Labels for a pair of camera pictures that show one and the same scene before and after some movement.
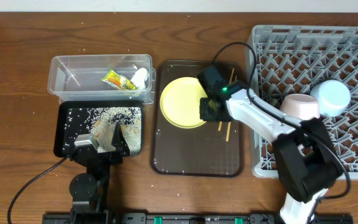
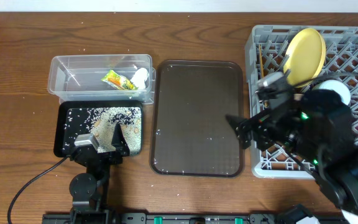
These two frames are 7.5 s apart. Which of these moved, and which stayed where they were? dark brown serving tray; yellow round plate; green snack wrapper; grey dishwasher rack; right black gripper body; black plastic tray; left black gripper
Moved: yellow round plate; right black gripper body
Stayed: left black gripper; black plastic tray; green snack wrapper; dark brown serving tray; grey dishwasher rack
